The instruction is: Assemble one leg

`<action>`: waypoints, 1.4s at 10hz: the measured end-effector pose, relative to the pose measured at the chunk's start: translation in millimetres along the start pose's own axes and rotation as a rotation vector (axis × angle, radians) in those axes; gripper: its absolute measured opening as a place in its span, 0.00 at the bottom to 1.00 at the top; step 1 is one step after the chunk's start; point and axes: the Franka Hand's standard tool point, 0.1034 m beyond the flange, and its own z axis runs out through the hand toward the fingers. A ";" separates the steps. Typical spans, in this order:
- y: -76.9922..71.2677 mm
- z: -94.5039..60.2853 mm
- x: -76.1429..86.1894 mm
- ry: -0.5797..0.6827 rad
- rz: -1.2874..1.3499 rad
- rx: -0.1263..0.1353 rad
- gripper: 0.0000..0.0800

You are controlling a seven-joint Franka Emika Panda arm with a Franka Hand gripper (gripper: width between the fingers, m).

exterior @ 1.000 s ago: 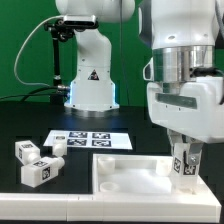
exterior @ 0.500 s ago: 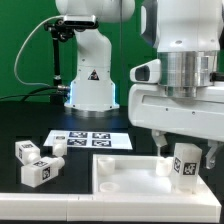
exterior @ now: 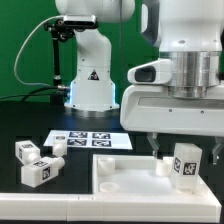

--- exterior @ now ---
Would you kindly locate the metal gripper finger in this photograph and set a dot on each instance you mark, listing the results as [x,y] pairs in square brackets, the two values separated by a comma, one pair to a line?
[219,145]

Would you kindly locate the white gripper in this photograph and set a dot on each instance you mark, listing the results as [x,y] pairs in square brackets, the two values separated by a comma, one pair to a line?
[149,108]

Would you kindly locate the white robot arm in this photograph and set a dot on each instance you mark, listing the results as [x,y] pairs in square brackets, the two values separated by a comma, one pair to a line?
[181,92]

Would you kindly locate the paper sheet with tags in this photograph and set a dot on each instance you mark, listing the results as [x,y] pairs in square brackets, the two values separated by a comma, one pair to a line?
[84,139]

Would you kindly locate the white L-shaped obstacle fence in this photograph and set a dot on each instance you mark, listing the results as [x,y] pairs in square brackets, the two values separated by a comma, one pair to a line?
[105,207]

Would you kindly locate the black camera stand pole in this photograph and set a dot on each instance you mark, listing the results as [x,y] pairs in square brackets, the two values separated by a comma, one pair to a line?
[57,98]

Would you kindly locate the black camera on stand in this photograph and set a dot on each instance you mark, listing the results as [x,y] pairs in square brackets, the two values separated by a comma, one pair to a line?
[65,27]

